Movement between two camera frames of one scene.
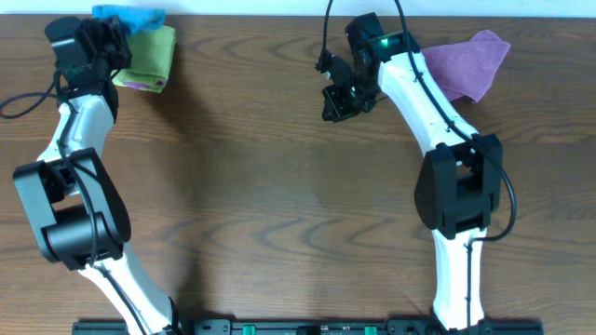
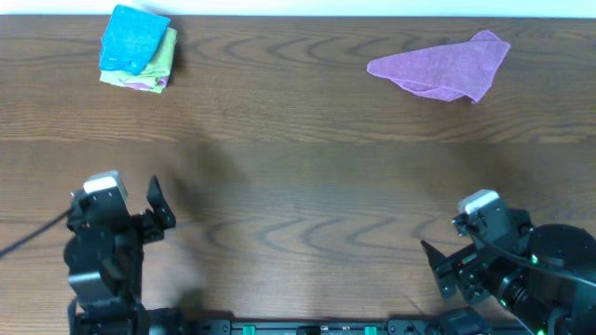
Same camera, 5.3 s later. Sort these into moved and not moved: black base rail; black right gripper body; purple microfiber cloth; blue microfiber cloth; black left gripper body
Moved: black left gripper body; blue microfiber cloth; black right gripper body
Not moved: black base rail; purple microfiber cloth
